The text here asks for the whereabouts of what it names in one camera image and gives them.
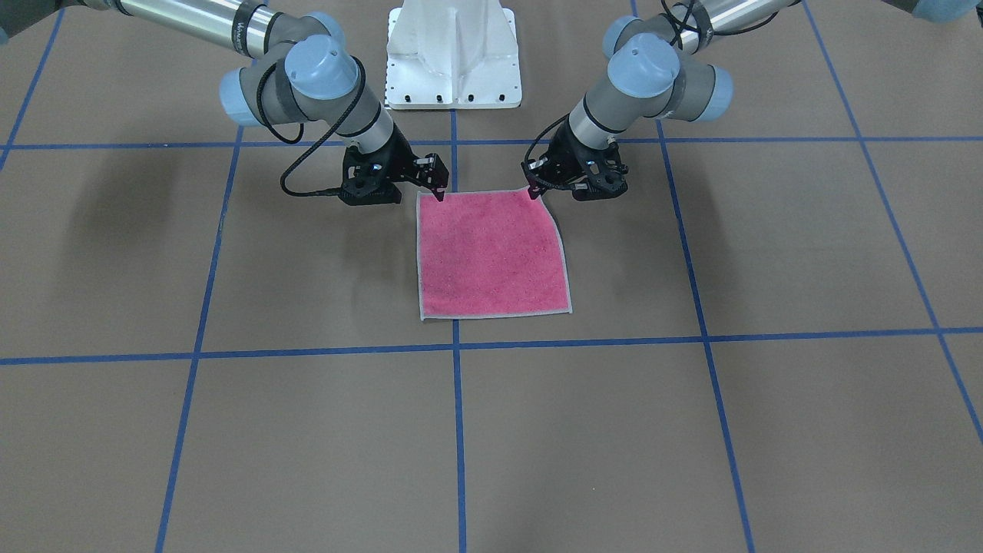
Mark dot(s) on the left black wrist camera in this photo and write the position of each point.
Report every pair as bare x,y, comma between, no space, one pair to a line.
603,174

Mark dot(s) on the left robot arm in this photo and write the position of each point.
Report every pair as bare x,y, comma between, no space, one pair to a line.
651,73

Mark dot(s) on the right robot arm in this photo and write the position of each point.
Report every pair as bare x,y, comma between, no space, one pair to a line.
302,73

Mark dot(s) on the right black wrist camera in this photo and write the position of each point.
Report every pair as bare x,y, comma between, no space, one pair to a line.
369,178

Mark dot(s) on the pink and grey towel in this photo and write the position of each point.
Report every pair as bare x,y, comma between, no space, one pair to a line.
489,255

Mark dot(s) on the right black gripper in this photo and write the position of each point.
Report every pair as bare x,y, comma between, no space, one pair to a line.
402,150

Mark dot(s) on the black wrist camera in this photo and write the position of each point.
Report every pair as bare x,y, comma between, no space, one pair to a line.
603,174
369,178

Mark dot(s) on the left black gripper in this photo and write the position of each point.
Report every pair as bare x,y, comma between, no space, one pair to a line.
566,148

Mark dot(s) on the white central pedestal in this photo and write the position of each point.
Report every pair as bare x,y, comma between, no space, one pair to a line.
452,55

